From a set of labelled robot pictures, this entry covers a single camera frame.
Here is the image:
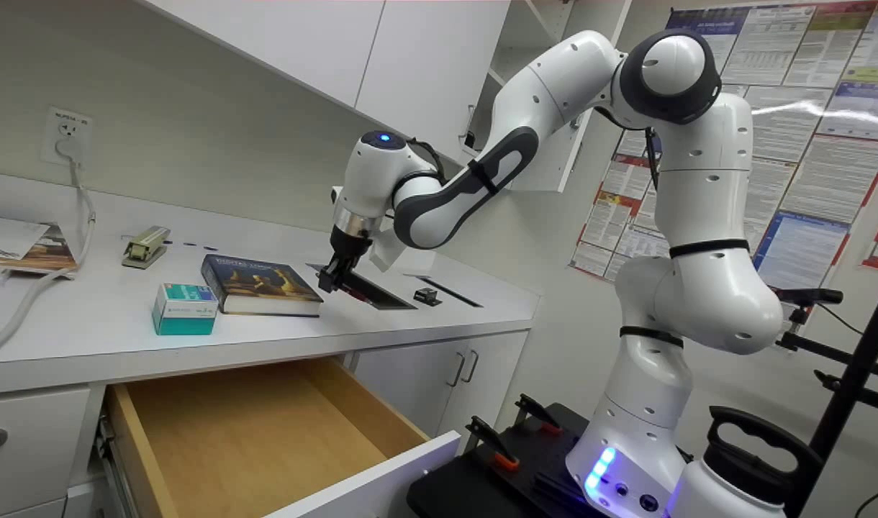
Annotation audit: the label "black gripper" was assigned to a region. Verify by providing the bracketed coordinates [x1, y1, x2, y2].
[314, 225, 377, 297]

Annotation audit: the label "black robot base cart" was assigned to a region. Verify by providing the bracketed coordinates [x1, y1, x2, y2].
[403, 400, 616, 518]

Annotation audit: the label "wooden drawer with white front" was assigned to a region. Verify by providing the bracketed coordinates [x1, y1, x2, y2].
[99, 354, 462, 518]

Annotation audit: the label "dark hardcover book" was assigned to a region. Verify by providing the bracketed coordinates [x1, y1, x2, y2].
[197, 249, 324, 320]

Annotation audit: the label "thin black strip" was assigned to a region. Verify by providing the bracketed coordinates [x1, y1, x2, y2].
[417, 274, 484, 311]

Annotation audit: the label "white lower cabinet doors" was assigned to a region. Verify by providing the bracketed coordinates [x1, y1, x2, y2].
[347, 327, 533, 442]

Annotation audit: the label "teal and white box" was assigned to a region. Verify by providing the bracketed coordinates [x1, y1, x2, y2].
[150, 281, 217, 340]

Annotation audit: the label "grey stapler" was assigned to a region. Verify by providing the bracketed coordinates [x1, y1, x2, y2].
[117, 225, 173, 269]

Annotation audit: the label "black clamp with orange grip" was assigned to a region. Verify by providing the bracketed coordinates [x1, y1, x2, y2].
[511, 392, 567, 439]
[462, 410, 525, 475]

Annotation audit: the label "white upper cabinet door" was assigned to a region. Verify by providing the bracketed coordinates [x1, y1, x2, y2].
[354, 0, 511, 160]
[137, 0, 389, 110]

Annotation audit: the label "open white shelf cabinet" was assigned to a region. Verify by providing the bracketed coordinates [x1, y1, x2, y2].
[461, 0, 632, 194]

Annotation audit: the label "black tripod stand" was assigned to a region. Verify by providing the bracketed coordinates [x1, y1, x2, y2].
[772, 269, 878, 518]

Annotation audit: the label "white power cable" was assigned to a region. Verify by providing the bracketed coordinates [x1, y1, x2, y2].
[50, 141, 98, 226]

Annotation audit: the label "white wall outlet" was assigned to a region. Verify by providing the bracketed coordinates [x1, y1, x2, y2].
[43, 107, 95, 166]

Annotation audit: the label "grey cable on countertop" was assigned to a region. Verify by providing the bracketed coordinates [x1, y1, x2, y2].
[0, 269, 50, 364]

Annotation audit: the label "white container with black handle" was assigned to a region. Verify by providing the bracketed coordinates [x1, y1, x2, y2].
[664, 403, 826, 518]

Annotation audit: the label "blue bordered wall poster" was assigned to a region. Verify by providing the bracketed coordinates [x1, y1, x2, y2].
[751, 209, 852, 292]

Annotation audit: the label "large wall poster sheet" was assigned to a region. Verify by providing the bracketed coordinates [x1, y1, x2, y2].
[567, 0, 878, 285]

